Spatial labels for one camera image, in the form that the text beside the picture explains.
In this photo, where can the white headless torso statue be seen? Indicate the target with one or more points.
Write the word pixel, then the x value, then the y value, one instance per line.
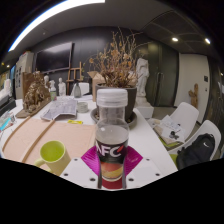
pixel 142 76

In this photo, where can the yellow-green ceramic mug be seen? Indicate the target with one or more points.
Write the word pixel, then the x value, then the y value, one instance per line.
pixel 53 156

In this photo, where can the long ceiling light strip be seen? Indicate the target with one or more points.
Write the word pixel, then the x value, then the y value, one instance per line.
pixel 50 13

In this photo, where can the white tape roll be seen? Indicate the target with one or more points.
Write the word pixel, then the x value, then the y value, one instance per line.
pixel 82 107

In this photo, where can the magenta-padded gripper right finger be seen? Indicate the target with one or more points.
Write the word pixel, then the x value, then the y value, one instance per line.
pixel 146 171

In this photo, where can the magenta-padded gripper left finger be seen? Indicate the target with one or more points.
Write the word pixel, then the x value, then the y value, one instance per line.
pixel 77 171

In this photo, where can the white plastic chair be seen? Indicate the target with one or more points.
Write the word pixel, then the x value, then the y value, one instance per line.
pixel 188 115
pixel 210 128

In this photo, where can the grey printed paper sheets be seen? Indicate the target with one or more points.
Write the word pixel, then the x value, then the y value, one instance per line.
pixel 60 109

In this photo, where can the white statue pedestal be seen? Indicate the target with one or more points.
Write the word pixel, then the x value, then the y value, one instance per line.
pixel 145 107

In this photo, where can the flat round red coaster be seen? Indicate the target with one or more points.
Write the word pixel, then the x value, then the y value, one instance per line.
pixel 112 185

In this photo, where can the light wooden board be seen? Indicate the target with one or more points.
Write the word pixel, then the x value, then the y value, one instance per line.
pixel 66 133

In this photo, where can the black wall screen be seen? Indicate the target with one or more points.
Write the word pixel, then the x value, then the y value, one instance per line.
pixel 53 56

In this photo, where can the grey round plant saucer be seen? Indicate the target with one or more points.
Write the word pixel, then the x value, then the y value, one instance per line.
pixel 132 119

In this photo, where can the clear plastic drink bottle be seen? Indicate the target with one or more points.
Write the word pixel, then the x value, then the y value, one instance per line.
pixel 111 133

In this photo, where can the dried plant in dark pot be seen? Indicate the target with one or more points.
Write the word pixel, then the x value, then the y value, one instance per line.
pixel 116 66

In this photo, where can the wooden easel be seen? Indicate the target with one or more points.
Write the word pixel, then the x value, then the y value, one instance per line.
pixel 76 75

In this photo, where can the small wooden figure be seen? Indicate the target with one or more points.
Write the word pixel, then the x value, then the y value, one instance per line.
pixel 193 96

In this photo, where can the round ceiling spotlight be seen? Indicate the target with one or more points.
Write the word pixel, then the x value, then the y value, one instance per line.
pixel 207 41
pixel 175 39

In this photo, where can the white cabinet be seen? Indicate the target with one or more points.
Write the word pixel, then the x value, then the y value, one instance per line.
pixel 24 71

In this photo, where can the small yellow tag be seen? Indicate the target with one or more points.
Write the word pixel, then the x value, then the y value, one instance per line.
pixel 75 122

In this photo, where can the black backpack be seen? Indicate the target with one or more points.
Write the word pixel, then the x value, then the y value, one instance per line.
pixel 196 151

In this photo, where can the brown cardboard box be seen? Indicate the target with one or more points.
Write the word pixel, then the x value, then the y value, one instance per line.
pixel 97 83

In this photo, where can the stack of papers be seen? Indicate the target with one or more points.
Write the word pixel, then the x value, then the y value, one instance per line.
pixel 170 130

